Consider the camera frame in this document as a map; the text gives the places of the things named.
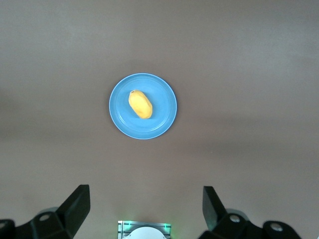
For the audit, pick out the metal base plate right arm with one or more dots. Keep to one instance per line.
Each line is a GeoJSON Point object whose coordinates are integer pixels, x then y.
{"type": "Point", "coordinates": [122, 227]}

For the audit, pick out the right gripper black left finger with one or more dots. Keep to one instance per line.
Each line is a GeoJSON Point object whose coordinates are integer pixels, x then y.
{"type": "Point", "coordinates": [62, 219]}

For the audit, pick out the brown table cover sheet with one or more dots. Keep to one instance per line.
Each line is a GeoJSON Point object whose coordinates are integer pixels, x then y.
{"type": "Point", "coordinates": [49, 49]}

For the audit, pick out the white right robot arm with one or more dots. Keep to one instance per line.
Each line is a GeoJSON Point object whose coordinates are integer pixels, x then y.
{"type": "Point", "coordinates": [144, 234]}

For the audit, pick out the yellow potato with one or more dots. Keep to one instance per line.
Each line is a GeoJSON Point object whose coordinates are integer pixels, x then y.
{"type": "Point", "coordinates": [140, 104]}

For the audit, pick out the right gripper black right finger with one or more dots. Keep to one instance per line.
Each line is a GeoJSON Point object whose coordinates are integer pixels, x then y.
{"type": "Point", "coordinates": [219, 224]}

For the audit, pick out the blue round plate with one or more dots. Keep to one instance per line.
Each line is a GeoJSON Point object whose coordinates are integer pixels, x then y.
{"type": "Point", "coordinates": [159, 124]}

